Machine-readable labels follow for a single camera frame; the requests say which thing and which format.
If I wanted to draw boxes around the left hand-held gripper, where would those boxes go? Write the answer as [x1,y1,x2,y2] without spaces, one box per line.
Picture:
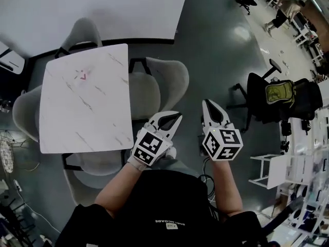
[132,111,184,167]

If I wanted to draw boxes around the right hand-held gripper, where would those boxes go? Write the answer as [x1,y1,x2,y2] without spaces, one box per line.
[197,99,244,162]

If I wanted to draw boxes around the grey chair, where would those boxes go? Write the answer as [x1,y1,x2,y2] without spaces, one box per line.
[61,150,124,206]
[54,17,104,59]
[128,56,190,121]
[12,84,43,143]

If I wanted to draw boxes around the person's right forearm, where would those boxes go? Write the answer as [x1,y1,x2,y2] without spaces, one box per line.
[210,160,244,218]

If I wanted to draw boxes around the person's left forearm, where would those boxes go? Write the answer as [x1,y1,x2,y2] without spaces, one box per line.
[94,160,145,219]

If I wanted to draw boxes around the white marble table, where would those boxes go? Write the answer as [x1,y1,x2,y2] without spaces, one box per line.
[39,43,135,154]

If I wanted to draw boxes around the black mesh office chair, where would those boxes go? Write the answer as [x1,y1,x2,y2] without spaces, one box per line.
[227,58,324,134]

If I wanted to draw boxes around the person's left hand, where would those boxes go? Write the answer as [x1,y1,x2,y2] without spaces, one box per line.
[143,119,158,135]

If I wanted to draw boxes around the person's white shoe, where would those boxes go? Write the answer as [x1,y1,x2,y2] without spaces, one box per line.
[164,146,178,160]

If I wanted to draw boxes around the person's grey jeans leg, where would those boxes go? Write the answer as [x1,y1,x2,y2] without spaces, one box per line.
[153,157,199,178]

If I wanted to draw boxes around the yellow green backpack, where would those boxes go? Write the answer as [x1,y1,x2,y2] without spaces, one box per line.
[265,79,296,111]

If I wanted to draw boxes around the person's black shirt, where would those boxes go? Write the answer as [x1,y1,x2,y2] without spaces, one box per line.
[54,169,266,247]

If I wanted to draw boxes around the white storage shelving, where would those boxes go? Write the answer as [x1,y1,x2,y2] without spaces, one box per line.
[276,106,329,242]

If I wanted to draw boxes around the white flat case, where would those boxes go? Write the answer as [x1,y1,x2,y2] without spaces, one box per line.
[0,41,26,75]

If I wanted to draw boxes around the black cable bundle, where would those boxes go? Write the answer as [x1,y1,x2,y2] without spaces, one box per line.
[198,173,220,216]

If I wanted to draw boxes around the white metal frame table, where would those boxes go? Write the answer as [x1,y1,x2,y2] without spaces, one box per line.
[248,153,290,190]

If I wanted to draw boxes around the thin white cable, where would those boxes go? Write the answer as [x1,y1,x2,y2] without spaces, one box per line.
[14,188,63,234]

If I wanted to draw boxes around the white wire fan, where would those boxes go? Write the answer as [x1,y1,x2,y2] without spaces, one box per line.
[0,129,16,175]

